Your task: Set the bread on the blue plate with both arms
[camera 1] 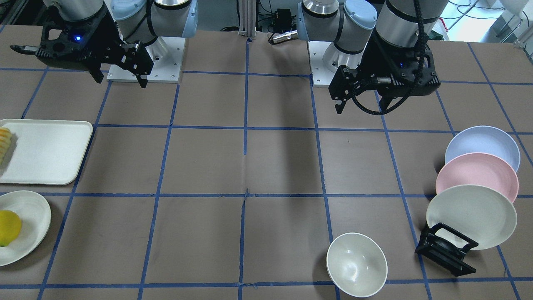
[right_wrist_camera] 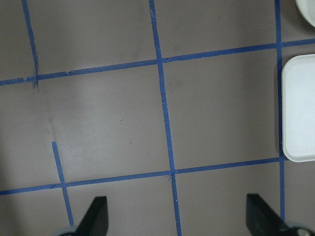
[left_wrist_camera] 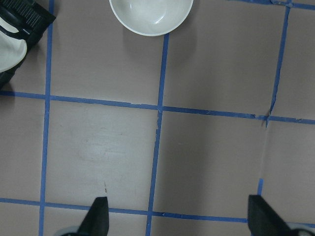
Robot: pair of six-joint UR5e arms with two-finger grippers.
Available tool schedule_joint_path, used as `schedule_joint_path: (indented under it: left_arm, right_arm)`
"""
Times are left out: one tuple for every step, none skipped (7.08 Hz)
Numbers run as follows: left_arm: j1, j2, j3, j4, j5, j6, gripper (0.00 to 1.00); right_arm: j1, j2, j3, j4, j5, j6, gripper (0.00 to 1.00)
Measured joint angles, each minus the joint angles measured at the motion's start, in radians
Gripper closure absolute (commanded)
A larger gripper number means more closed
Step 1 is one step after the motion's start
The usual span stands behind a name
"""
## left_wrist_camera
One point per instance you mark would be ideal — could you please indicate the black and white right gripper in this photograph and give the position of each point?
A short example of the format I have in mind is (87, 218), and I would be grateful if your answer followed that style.
(22, 25)

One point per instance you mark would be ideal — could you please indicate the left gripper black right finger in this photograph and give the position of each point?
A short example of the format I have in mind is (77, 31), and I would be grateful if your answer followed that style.
(264, 221)

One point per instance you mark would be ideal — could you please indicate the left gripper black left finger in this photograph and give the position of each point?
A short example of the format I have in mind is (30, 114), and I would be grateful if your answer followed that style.
(96, 222)

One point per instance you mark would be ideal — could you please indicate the white ceramic bowl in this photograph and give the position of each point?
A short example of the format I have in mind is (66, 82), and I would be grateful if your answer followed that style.
(151, 17)

